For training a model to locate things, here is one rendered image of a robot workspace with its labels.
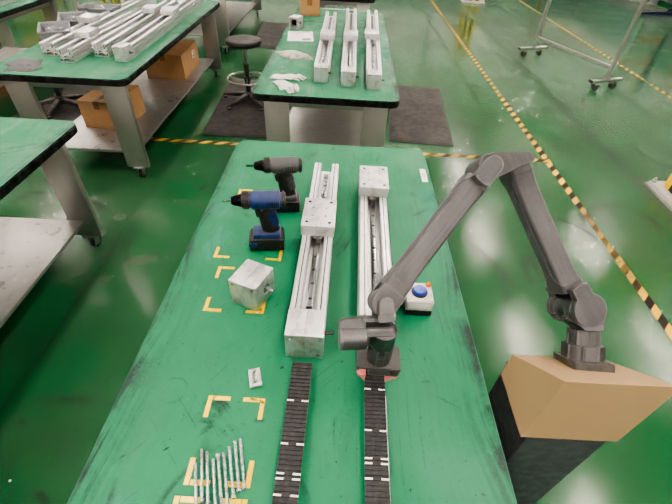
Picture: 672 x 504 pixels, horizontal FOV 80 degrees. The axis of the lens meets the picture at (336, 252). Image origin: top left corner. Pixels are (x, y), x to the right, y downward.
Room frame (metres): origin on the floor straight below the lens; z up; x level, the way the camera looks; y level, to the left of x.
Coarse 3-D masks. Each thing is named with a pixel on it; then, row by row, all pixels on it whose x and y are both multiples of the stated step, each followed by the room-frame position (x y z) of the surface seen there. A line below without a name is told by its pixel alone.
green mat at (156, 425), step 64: (192, 256) 0.97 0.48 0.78; (256, 256) 0.99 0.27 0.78; (448, 256) 1.04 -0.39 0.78; (192, 320) 0.71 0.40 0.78; (256, 320) 0.72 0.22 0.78; (448, 320) 0.76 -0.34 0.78; (128, 384) 0.50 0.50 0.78; (192, 384) 0.51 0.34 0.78; (320, 384) 0.53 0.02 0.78; (448, 384) 0.55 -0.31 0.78; (128, 448) 0.35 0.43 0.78; (192, 448) 0.36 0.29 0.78; (256, 448) 0.36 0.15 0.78; (320, 448) 0.37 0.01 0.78; (448, 448) 0.39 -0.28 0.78
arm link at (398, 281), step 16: (496, 160) 0.79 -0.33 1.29; (464, 176) 0.79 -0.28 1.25; (480, 176) 0.76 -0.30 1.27; (496, 176) 0.76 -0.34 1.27; (464, 192) 0.76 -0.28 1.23; (480, 192) 0.76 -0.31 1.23; (448, 208) 0.73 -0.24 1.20; (464, 208) 0.73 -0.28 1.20; (432, 224) 0.70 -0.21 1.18; (448, 224) 0.70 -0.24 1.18; (416, 240) 0.68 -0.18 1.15; (432, 240) 0.68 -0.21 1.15; (416, 256) 0.65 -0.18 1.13; (432, 256) 0.65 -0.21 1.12; (400, 272) 0.62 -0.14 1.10; (416, 272) 0.62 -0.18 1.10; (384, 288) 0.59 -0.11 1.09; (400, 288) 0.59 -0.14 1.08; (368, 304) 0.59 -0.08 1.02; (400, 304) 0.57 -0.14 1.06
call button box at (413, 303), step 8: (408, 296) 0.79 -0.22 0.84; (416, 296) 0.79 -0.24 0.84; (424, 296) 0.79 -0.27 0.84; (432, 296) 0.80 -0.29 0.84; (408, 304) 0.77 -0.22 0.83; (416, 304) 0.77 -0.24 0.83; (424, 304) 0.77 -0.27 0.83; (432, 304) 0.77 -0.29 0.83; (408, 312) 0.77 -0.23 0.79; (416, 312) 0.77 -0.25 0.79; (424, 312) 0.77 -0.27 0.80
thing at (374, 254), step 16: (368, 208) 1.24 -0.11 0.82; (384, 208) 1.19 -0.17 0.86; (368, 224) 1.14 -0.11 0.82; (384, 224) 1.10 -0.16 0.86; (368, 240) 1.05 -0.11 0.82; (384, 240) 1.01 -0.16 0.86; (368, 256) 0.97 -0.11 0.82; (384, 256) 0.93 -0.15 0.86; (368, 272) 0.86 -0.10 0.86; (384, 272) 0.86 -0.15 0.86; (368, 288) 0.79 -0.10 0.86
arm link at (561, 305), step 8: (560, 296) 0.65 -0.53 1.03; (568, 296) 0.63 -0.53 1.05; (560, 304) 0.62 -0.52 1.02; (568, 304) 0.61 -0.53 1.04; (560, 312) 0.61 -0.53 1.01; (568, 312) 0.59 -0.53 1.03; (568, 320) 0.59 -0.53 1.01; (576, 328) 0.59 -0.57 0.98; (584, 328) 0.57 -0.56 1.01; (592, 328) 0.57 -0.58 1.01; (600, 328) 0.57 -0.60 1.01
